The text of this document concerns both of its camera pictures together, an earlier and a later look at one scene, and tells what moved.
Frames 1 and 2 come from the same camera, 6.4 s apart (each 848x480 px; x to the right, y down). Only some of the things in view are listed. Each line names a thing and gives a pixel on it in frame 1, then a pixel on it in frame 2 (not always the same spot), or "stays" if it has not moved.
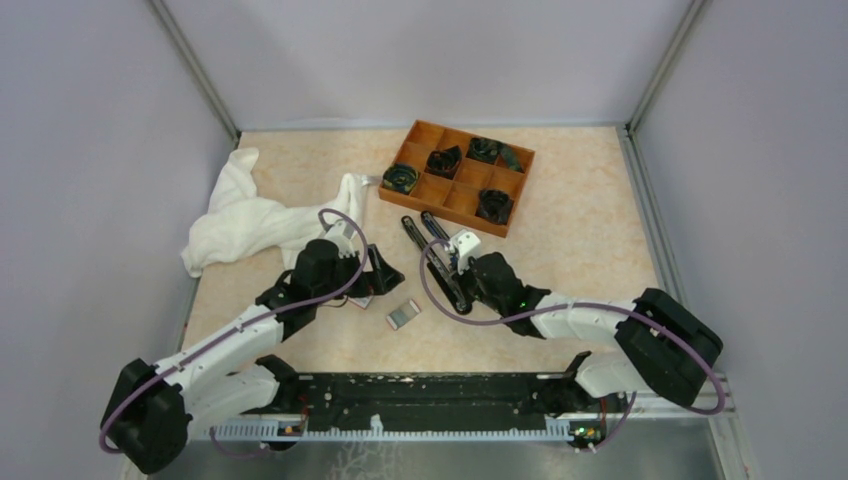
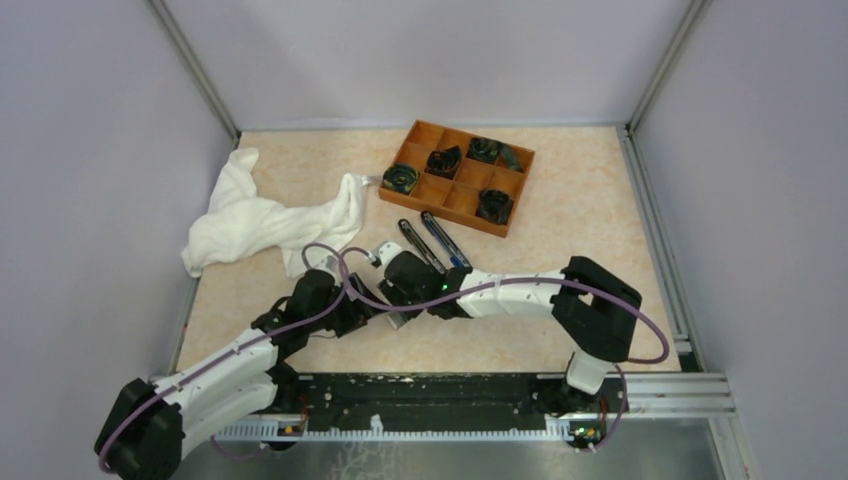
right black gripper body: (473, 292) -> (397, 297)
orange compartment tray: (468, 180) stays
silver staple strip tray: (399, 317) stays
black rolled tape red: (444, 162) stays
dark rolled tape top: (486, 150) stays
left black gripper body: (344, 267) -> (348, 316)
